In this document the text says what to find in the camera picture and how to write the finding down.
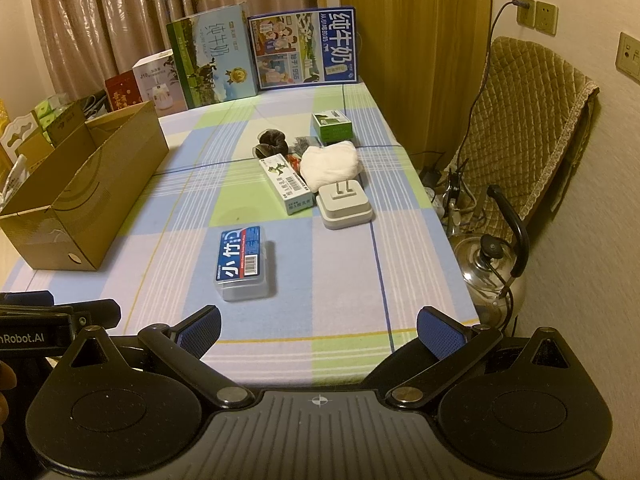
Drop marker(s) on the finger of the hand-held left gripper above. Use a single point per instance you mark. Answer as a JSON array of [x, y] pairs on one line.
[[97, 312], [30, 297]]

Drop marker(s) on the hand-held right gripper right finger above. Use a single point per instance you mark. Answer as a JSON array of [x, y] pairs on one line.
[[440, 332]]

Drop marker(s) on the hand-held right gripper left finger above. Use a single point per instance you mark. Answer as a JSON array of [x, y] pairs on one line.
[[200, 332]]

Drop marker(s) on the clear plastic box blue label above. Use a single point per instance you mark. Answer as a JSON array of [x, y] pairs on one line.
[[240, 255]]

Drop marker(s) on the white power adapter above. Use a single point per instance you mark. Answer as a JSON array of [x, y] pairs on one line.
[[345, 207]]

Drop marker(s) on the long green white carton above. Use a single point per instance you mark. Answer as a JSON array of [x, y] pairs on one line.
[[287, 187]]

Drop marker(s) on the white cloth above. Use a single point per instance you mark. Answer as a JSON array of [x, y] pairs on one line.
[[330, 162]]

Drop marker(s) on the dark hair scrunchie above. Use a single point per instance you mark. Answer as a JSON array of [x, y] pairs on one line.
[[270, 140]]

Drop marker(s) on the small clear packet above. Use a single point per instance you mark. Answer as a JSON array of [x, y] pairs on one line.
[[305, 144]]

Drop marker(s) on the small green white carton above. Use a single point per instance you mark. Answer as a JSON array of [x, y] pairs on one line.
[[334, 130]]

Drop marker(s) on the person's left hand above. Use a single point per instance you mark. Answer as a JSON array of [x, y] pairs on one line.
[[4, 377]]

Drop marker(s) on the steel kettle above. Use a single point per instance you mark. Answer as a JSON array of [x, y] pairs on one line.
[[480, 270]]

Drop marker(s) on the white cardboard cutout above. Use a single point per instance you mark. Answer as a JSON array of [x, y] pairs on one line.
[[17, 132]]

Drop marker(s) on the brown cardboard storage box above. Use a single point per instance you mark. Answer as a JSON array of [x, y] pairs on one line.
[[60, 127]]

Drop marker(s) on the stack of green tissue packs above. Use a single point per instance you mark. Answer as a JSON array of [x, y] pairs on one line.
[[47, 112]]

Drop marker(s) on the black and white paper bag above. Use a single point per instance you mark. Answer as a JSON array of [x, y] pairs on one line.
[[95, 102]]

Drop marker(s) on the red gift box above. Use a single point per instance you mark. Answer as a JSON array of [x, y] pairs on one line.
[[122, 91]]

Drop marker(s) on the white humidifier box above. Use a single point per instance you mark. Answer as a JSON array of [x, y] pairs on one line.
[[160, 85]]

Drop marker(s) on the green milk carton case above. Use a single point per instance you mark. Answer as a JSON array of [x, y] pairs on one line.
[[215, 60]]

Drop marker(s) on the blue milk carton case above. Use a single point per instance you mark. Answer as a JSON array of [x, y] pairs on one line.
[[300, 50]]

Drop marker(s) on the beige curtain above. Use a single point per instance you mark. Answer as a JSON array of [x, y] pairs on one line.
[[150, 5]]

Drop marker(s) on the beige wall socket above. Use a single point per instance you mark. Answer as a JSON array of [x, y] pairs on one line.
[[629, 55], [527, 17], [546, 17]]

